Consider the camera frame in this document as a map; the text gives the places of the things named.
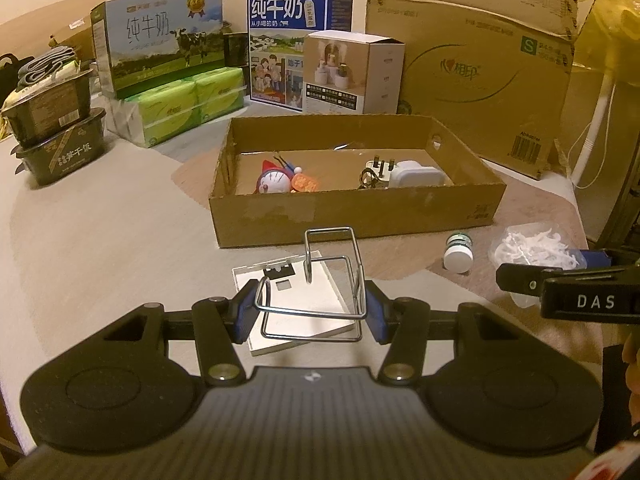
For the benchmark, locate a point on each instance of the green tissue pack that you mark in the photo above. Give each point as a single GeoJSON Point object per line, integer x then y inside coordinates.
{"type": "Point", "coordinates": [220, 90]}
{"type": "Point", "coordinates": [165, 112]}

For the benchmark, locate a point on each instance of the wooden headboard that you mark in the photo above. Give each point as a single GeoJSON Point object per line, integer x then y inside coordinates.
{"type": "Point", "coordinates": [70, 40]}

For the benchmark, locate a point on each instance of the white product box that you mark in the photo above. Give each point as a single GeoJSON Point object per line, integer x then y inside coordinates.
{"type": "Point", "coordinates": [345, 75]}

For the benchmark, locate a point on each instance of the large brown cardboard box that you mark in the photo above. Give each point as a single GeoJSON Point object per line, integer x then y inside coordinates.
{"type": "Point", "coordinates": [465, 60]}

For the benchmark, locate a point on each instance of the white square night light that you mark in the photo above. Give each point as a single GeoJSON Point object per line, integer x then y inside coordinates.
{"type": "Point", "coordinates": [417, 177]}

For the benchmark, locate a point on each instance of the cow meadow milk box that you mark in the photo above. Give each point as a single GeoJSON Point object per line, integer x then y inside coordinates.
{"type": "Point", "coordinates": [155, 45]}

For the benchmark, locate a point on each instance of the white fan stand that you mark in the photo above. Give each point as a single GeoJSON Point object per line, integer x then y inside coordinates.
{"type": "Point", "coordinates": [595, 125]}

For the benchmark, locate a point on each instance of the white plug adapter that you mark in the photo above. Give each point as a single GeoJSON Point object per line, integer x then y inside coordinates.
{"type": "Point", "coordinates": [380, 167]}

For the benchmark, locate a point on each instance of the person's right hand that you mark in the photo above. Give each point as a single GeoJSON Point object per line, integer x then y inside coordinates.
{"type": "Point", "coordinates": [633, 360]}

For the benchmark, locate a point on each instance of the black instant food bowl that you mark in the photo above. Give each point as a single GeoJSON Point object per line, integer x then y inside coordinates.
{"type": "Point", "coordinates": [65, 152]}
{"type": "Point", "coordinates": [50, 110]}

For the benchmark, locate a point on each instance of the white flat square box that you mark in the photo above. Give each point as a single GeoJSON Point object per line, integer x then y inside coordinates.
{"type": "Point", "coordinates": [300, 305]}

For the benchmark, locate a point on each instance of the blue cat toy figure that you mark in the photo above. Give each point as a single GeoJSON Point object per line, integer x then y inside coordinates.
{"type": "Point", "coordinates": [272, 182]}

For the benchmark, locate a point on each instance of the black bag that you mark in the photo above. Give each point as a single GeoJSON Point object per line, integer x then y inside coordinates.
{"type": "Point", "coordinates": [12, 72]}

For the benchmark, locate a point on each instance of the blue milk carton box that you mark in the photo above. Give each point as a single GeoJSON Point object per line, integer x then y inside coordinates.
{"type": "Point", "coordinates": [280, 35]}

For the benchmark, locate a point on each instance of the bag of white floss picks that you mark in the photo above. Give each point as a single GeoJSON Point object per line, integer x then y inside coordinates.
{"type": "Point", "coordinates": [535, 250]}

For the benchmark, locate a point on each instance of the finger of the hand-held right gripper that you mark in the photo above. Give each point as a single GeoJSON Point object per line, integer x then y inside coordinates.
{"type": "Point", "coordinates": [520, 277]}
{"type": "Point", "coordinates": [595, 258]}

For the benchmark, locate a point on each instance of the small dark metal clip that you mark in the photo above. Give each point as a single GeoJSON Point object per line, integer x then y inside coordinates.
{"type": "Point", "coordinates": [369, 181]}

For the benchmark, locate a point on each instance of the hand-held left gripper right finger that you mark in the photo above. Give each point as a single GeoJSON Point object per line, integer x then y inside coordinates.
{"type": "Point", "coordinates": [376, 312]}

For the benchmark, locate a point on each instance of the dark furniture piece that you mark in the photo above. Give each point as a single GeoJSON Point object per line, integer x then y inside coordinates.
{"type": "Point", "coordinates": [622, 195]}

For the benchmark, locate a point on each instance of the yellow plastic bag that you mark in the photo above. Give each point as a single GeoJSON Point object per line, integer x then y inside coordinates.
{"type": "Point", "coordinates": [610, 20]}

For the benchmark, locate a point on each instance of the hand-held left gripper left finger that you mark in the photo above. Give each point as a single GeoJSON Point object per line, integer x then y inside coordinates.
{"type": "Point", "coordinates": [245, 312]}

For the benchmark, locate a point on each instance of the dark green box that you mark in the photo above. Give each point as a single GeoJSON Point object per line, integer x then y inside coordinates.
{"type": "Point", "coordinates": [235, 50]}

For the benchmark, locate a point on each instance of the red and white cloth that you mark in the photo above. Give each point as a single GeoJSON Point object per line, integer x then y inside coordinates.
{"type": "Point", "coordinates": [615, 462]}

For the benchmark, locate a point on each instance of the small bottle with green label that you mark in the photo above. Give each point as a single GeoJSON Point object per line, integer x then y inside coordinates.
{"type": "Point", "coordinates": [457, 255]}

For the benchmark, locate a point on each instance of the shallow cardboard box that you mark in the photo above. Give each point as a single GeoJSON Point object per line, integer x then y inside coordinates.
{"type": "Point", "coordinates": [350, 215]}

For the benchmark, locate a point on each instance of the small orange toy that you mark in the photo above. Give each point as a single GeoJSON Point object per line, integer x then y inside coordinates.
{"type": "Point", "coordinates": [305, 183]}

